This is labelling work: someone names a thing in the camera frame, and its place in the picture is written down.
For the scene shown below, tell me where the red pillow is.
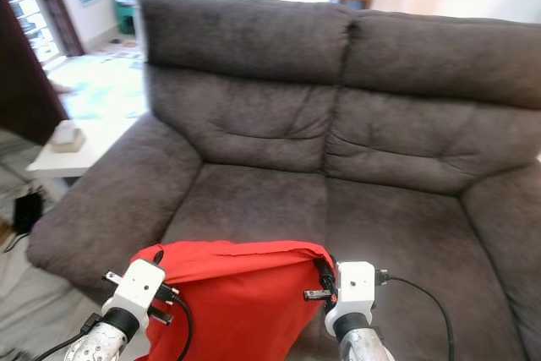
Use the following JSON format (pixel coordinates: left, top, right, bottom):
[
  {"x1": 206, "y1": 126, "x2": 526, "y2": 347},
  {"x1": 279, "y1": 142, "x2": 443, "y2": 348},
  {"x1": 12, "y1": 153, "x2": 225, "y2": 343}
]
[{"x1": 131, "y1": 240, "x2": 336, "y2": 361}]

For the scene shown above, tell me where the grey two-seat fabric sofa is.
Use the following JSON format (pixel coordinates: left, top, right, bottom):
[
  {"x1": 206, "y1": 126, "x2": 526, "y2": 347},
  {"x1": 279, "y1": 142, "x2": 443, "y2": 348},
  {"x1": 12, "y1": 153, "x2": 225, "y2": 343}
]
[{"x1": 25, "y1": 0, "x2": 541, "y2": 361}]

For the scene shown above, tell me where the patterned floor mat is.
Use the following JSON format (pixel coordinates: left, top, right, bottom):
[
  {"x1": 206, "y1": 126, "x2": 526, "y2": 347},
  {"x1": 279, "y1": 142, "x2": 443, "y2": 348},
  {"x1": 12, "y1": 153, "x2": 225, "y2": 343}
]
[{"x1": 55, "y1": 55, "x2": 149, "y2": 121}]

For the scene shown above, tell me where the white side table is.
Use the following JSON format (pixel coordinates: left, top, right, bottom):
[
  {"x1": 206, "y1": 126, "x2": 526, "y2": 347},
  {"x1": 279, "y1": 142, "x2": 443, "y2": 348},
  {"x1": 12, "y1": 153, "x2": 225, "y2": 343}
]
[{"x1": 25, "y1": 116, "x2": 145, "y2": 201}]

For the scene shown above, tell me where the black power adapter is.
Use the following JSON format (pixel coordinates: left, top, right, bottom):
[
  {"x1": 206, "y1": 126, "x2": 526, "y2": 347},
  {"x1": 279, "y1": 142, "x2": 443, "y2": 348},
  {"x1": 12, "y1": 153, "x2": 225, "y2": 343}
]
[{"x1": 13, "y1": 190, "x2": 45, "y2": 235}]

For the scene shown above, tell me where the beige tissue box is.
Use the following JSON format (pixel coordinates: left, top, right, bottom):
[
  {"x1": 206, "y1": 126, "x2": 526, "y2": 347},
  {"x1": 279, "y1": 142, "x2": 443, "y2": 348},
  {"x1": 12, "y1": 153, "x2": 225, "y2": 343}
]
[{"x1": 49, "y1": 119, "x2": 87, "y2": 154}]

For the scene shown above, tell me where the dark brown wooden door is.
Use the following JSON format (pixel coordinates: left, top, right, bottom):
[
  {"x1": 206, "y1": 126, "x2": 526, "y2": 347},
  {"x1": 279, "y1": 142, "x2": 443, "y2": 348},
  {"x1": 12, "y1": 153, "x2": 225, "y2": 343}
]
[{"x1": 0, "y1": 0, "x2": 68, "y2": 146}]

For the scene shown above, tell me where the green plastic stool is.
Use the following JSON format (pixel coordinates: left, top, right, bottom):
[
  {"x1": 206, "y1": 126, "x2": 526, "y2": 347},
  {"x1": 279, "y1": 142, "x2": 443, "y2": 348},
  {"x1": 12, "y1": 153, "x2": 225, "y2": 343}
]
[{"x1": 114, "y1": 0, "x2": 149, "y2": 36}]

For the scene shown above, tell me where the white barred window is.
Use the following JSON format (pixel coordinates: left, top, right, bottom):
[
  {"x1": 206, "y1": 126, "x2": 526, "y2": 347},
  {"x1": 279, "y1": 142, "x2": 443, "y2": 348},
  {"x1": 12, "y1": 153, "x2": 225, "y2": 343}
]
[{"x1": 0, "y1": 0, "x2": 62, "y2": 66}]

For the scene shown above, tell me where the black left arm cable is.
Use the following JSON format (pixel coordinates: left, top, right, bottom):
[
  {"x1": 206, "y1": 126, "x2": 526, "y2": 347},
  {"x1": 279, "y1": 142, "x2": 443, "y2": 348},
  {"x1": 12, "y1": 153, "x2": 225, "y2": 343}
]
[
  {"x1": 173, "y1": 293, "x2": 194, "y2": 361},
  {"x1": 34, "y1": 315, "x2": 102, "y2": 361}
]

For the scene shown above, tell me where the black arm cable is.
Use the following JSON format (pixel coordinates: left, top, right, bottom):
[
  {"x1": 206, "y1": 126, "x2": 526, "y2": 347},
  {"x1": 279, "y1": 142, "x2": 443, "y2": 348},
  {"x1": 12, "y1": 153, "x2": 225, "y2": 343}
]
[
  {"x1": 34, "y1": 315, "x2": 102, "y2": 361},
  {"x1": 173, "y1": 293, "x2": 194, "y2": 361},
  {"x1": 376, "y1": 271, "x2": 457, "y2": 361}
]

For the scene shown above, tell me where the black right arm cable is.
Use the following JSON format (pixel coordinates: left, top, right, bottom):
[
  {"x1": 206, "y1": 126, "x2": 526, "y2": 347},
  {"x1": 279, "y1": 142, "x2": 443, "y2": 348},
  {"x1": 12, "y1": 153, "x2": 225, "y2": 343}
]
[{"x1": 376, "y1": 271, "x2": 457, "y2": 361}]

